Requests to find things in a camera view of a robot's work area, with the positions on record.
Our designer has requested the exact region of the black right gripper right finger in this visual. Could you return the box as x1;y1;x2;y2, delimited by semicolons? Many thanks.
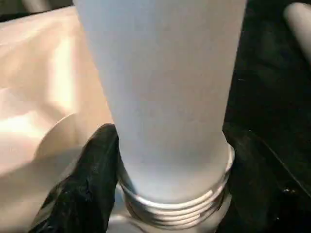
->
218;128;311;233

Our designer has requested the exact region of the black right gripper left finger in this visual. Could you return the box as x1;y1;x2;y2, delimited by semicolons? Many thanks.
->
29;123;121;233

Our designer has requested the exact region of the white plastic table top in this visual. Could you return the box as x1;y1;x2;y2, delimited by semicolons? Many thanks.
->
0;6;235;233

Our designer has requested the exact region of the white plastic table leg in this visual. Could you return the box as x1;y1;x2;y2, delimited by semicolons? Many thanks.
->
283;2;311;65
72;0;247;225

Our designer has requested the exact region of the black work mat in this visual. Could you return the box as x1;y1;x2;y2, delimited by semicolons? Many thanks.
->
0;0;311;233

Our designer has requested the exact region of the grey window curtain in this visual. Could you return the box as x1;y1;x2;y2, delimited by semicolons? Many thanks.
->
20;0;73;12

